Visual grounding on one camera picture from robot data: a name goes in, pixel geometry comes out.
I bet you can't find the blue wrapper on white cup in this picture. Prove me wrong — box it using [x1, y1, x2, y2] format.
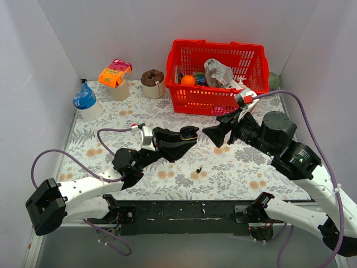
[73, 83, 97, 110]

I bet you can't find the green ball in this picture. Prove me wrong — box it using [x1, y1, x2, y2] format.
[268, 72, 280, 91]

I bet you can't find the glossy black gold-trimmed case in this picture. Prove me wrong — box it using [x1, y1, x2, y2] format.
[180, 126, 199, 140]

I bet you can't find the white cup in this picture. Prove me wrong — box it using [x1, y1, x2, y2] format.
[78, 100, 103, 122]

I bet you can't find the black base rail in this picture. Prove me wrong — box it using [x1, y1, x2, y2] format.
[94, 199, 288, 237]

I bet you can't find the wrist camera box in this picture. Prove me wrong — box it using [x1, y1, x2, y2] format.
[131, 124, 155, 151]
[235, 88, 259, 122]

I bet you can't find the brown topped paper cup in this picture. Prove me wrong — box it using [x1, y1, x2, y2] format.
[141, 69, 166, 99]

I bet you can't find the green blue packet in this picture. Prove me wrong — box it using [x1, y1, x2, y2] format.
[194, 71, 208, 86]

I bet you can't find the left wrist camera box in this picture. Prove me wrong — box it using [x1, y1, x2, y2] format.
[131, 124, 155, 151]

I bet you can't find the floral patterned table mat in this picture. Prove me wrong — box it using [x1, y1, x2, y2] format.
[54, 79, 312, 201]

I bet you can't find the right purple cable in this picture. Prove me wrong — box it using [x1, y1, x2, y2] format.
[252, 90, 344, 268]

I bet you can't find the orange pink snack box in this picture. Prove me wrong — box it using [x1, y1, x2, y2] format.
[98, 59, 133, 88]

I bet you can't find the white pump bottle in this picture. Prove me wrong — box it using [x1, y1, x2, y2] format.
[224, 77, 247, 90]

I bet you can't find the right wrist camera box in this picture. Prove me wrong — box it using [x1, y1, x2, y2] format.
[235, 88, 259, 122]

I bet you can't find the red plastic shopping basket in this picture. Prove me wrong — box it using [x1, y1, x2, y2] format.
[165, 40, 269, 116]

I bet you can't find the beige cup under snack box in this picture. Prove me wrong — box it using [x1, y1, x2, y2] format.
[109, 79, 130, 101]

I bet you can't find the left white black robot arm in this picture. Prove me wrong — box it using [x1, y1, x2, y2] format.
[25, 124, 199, 236]

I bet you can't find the orange fruit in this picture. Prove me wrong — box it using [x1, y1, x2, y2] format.
[181, 75, 196, 86]

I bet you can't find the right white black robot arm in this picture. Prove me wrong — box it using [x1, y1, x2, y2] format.
[203, 110, 356, 257]

